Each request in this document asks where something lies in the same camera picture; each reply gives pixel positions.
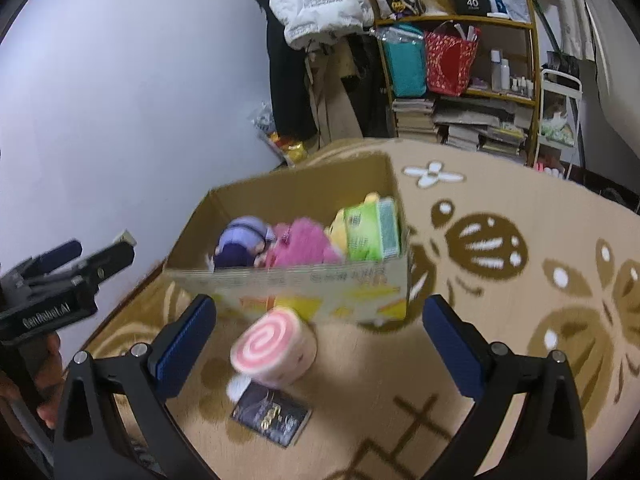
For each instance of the green tissue packet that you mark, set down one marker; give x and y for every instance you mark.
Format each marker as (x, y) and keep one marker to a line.
(372, 230)

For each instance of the white puffer jacket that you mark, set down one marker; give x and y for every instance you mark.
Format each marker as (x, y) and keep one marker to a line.
(315, 0)

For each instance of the white metal cart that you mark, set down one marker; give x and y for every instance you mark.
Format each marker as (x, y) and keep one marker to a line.
(562, 80)

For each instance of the yellow plush toy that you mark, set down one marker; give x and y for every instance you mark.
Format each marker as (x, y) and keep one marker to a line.
(340, 230)

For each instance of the pink swirl roll plush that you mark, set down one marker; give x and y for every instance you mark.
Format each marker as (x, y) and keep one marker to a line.
(272, 347)

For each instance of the beige coat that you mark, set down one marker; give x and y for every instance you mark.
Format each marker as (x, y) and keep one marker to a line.
(335, 110)

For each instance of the beige patterned blanket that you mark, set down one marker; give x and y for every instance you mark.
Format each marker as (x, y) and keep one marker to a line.
(500, 285)

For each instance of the clear printed bag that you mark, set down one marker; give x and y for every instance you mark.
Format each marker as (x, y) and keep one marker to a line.
(261, 119)

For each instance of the teal bag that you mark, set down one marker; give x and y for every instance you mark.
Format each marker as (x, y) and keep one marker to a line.
(405, 67)

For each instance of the wall socket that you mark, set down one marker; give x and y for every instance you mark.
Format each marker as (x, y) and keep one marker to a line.
(125, 236)

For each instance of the white lotion bottle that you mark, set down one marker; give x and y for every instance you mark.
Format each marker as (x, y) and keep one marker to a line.
(505, 77)
(495, 72)

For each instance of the black coat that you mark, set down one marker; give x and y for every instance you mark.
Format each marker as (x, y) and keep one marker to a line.
(287, 85)

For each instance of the clear zip bag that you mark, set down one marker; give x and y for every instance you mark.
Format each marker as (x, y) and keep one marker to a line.
(397, 33)

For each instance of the purple bear plush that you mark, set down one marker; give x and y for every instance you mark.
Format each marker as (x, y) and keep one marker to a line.
(305, 245)

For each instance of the green and white packet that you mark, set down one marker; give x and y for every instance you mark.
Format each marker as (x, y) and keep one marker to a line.
(557, 130)

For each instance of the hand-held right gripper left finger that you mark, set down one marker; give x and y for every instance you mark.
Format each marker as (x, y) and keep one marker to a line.
(185, 347)

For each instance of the yellow snack bag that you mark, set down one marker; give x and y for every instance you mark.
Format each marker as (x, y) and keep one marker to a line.
(292, 150)

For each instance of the wooden shelf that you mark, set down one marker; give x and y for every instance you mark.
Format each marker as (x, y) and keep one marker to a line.
(500, 21)

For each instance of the pile of books and papers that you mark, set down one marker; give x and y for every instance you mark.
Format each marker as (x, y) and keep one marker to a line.
(480, 130)

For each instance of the dark hanging garment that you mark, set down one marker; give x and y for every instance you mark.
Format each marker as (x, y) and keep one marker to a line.
(372, 95)

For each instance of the stack of books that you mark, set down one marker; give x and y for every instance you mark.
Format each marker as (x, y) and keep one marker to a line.
(412, 120)

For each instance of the cardboard box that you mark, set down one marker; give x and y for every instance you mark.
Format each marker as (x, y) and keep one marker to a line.
(320, 290)

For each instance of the red patterned bag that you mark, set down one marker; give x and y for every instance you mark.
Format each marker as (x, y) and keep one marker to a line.
(450, 65)

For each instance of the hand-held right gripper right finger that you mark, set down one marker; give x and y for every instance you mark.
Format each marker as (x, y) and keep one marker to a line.
(452, 347)

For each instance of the black tissue packet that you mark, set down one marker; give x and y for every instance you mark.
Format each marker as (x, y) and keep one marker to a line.
(270, 417)

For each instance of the purple round plush toy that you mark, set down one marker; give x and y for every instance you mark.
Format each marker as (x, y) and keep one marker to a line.
(242, 242)

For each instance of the white panel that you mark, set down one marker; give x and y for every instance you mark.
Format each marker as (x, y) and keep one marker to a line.
(620, 85)

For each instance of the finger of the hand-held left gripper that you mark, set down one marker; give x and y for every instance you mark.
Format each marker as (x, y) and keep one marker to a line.
(110, 262)
(57, 255)

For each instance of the row of small cosmetic bottles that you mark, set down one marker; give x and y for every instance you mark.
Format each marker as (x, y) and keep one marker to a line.
(522, 87)

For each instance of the person's left hand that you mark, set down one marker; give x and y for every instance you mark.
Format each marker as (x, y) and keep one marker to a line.
(51, 375)

